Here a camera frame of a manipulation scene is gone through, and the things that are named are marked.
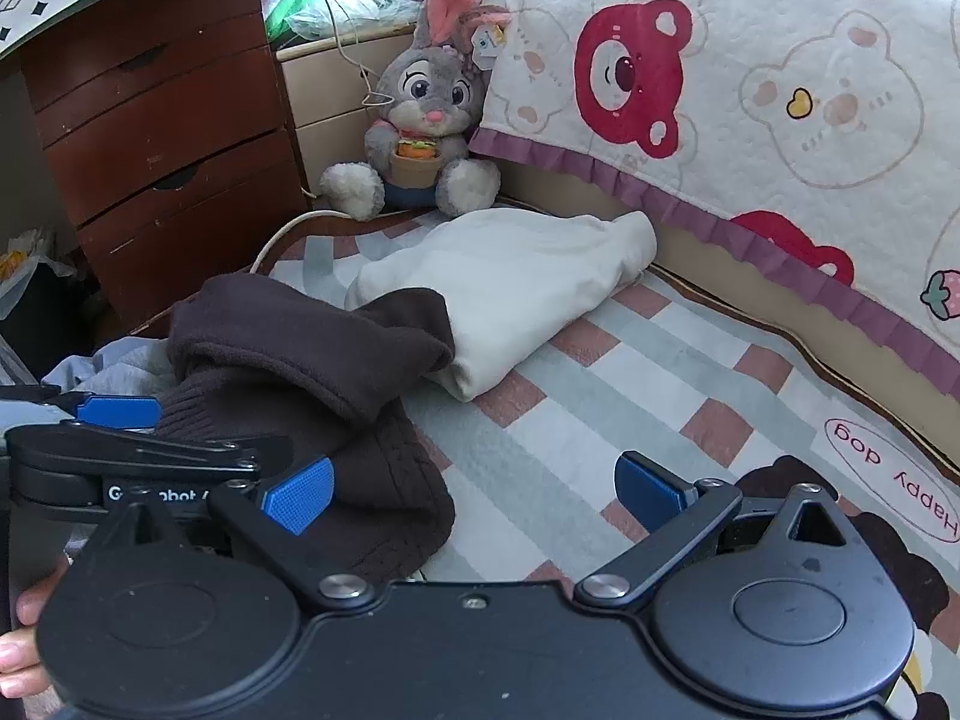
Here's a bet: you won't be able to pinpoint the dark brown knit sweater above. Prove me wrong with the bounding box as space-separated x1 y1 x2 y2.
154 274 457 586

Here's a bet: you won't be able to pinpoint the white cable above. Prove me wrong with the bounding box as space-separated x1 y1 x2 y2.
247 210 353 275

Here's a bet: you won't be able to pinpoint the beige nightstand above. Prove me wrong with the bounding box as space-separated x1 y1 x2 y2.
274 22 421 200

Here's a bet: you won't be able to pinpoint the pink grey checked mat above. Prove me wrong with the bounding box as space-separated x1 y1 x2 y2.
247 206 960 720

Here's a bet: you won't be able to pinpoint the grey plush rabbit toy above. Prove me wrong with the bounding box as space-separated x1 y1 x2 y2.
319 0 515 222

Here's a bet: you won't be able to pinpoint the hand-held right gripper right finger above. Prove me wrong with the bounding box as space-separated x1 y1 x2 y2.
576 452 863 612

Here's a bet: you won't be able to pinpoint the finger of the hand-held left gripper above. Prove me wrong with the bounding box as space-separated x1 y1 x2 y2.
6 422 295 479
0 382 163 433

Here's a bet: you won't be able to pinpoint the brown wooden drawer cabinet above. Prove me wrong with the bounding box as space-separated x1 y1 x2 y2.
19 0 312 338

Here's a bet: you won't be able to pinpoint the cream white folded garment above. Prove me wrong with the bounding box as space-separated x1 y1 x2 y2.
345 208 659 402

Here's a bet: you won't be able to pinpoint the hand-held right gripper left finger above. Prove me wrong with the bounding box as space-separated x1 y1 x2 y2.
82 457 376 614

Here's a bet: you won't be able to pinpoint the grey blue clothes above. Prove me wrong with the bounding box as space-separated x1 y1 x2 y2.
37 337 177 410

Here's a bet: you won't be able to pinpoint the clear plastic bag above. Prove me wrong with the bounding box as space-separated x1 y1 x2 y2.
285 0 421 40

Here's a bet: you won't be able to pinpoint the person's left hand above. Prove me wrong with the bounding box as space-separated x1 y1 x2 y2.
0 555 71 701

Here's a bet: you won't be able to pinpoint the black bin with bag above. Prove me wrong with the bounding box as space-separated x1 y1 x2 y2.
0 229 83 383

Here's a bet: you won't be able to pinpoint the beige bed base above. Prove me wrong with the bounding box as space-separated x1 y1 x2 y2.
469 154 960 466

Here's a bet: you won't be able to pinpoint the bear print blanket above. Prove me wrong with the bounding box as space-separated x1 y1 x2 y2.
424 0 960 398

